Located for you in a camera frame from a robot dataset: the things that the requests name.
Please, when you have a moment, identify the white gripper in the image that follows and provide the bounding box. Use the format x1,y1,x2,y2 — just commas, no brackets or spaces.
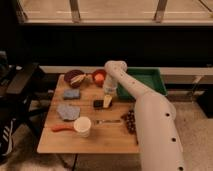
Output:
103,77,118,108

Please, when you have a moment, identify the black eraser block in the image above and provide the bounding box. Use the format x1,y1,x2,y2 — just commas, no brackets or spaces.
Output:
93,100,103,108

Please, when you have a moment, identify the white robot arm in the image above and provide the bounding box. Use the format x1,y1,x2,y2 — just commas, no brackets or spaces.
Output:
104,60,186,171

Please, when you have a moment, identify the metal fork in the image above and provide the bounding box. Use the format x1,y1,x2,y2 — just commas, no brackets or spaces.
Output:
94,120,121,125

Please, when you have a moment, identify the orange fruit in bowl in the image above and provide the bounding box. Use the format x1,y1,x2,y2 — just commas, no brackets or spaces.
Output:
94,74,105,82

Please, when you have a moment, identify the bunch of dark grapes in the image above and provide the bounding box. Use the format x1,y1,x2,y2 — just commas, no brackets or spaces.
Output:
121,110,136,134

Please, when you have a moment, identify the orange-red bowl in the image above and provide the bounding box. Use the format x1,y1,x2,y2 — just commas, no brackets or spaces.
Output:
92,69,106,87

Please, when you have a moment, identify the wooden folding table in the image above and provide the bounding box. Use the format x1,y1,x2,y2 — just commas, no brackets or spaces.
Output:
37,74,138,154

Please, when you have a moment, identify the white paper cup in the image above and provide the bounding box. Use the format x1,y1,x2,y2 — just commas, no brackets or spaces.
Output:
73,117,92,137

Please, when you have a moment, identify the small blue sponge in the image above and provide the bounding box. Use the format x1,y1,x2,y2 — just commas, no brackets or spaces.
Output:
63,89,80,99

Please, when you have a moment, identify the banana in bowl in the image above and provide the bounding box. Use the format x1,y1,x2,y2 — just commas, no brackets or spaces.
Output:
70,74,86,84

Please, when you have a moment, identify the blue crumpled cloth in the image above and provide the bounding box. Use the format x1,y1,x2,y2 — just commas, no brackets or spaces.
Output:
57,104,80,121

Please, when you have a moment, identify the dark red bowl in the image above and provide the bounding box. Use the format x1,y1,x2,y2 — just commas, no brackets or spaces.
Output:
64,70,86,88

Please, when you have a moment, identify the green plastic tray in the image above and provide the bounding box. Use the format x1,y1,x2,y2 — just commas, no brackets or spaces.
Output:
117,68,167,100

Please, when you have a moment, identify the black chair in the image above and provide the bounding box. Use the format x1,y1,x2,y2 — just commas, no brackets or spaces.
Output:
0,61,54,141

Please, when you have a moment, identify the black white sneaker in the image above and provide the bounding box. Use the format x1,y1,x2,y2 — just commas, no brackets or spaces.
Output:
0,118,16,157

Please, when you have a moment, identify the orange handled tool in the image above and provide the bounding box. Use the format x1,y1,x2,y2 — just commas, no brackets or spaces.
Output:
51,125,75,132

